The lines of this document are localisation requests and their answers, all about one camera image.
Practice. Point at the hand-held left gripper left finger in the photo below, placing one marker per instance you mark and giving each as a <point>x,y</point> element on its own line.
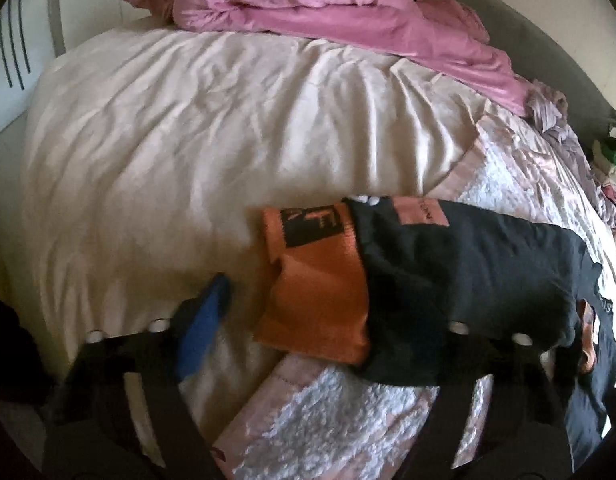
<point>204,332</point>

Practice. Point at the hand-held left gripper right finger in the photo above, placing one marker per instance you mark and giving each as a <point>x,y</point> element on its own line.
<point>462,356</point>

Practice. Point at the black and orange garment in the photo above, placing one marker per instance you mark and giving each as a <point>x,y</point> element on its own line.
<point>463,270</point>

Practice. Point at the pile of folded clothes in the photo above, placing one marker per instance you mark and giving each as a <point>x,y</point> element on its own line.
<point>613,160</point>

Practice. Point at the pink white tufted blanket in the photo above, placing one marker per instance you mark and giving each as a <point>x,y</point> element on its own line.
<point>338,410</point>

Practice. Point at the dark cloth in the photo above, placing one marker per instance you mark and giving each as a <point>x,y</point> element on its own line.
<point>10,345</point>

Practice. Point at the lilac crumpled garment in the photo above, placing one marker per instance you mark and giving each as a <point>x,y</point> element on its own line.
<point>553,110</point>

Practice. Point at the white wardrobe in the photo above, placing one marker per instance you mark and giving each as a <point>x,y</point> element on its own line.
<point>18,90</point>

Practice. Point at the grey headboard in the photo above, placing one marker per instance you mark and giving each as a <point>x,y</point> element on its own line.
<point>553,50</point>

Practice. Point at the pink duvet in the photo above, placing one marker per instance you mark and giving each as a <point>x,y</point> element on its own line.
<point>288,5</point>

